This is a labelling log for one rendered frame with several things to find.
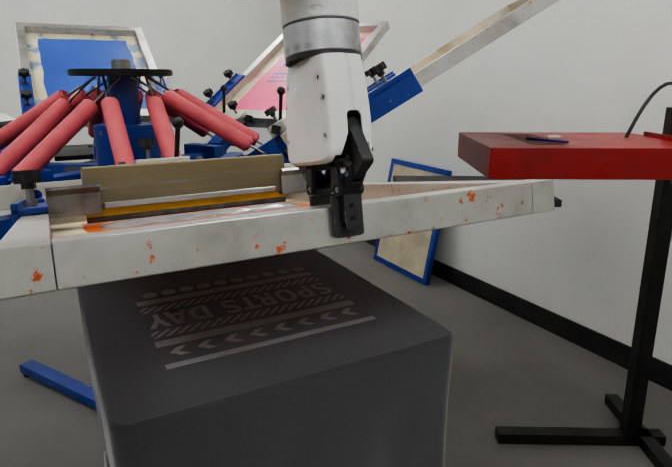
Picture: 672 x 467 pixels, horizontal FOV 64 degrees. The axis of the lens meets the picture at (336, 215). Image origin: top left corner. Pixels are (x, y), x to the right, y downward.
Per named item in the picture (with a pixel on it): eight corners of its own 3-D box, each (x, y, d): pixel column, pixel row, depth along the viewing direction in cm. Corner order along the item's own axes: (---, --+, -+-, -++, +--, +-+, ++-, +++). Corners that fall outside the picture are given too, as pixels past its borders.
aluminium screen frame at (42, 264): (555, 210, 66) (553, 179, 66) (-1, 300, 39) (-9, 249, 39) (295, 198, 136) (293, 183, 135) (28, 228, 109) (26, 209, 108)
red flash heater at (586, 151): (625, 161, 197) (630, 128, 194) (706, 185, 153) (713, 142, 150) (457, 160, 199) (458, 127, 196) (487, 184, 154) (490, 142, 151)
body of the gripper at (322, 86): (267, 58, 56) (277, 168, 57) (310, 33, 47) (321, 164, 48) (332, 59, 59) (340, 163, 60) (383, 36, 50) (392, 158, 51)
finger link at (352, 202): (326, 168, 51) (332, 238, 52) (342, 167, 49) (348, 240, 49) (355, 165, 53) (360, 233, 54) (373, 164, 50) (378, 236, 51)
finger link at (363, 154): (329, 96, 51) (320, 149, 54) (369, 130, 46) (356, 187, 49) (339, 96, 52) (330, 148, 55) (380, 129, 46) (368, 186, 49)
